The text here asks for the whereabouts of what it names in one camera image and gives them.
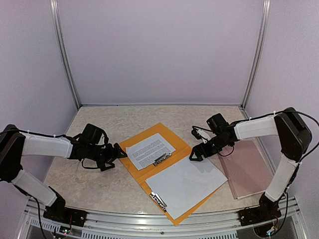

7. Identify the white paper sheet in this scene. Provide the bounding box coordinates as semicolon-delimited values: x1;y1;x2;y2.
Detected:
146;157;227;220
126;133;176;170

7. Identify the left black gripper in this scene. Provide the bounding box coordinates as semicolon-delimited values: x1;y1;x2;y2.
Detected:
87;142;127;171

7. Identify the right aluminium frame post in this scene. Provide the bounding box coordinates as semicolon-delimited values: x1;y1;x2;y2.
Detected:
241;0;271;111

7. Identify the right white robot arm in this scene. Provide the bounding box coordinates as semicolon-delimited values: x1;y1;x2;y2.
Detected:
189;107;313;221

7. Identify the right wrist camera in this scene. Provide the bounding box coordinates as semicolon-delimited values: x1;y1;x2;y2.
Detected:
191;127;212;143

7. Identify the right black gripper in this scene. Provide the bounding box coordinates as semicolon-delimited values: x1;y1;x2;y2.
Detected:
189;134;230;161

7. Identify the orange folder spine clip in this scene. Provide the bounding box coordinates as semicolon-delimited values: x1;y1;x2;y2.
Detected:
153;153;171;166

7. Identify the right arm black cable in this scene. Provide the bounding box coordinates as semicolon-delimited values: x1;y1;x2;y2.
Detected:
246;111;319;225

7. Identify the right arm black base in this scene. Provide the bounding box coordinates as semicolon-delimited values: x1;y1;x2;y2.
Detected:
238;193;282;226

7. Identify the orange folder top clip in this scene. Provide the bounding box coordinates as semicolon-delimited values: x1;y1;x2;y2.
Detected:
150;192;167;212

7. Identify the front aluminium rail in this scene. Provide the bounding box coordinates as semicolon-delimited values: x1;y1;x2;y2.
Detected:
18;198;310;239

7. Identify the left aluminium frame post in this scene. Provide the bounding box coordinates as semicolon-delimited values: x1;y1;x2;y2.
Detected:
49;0;82;110

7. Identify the aluminium frame post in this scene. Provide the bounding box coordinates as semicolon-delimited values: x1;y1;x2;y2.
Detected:
241;0;271;111
49;0;82;110

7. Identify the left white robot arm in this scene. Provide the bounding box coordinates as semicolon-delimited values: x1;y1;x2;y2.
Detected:
0;123;127;222

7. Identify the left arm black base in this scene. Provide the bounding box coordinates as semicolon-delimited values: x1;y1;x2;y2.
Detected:
43;192;88;227

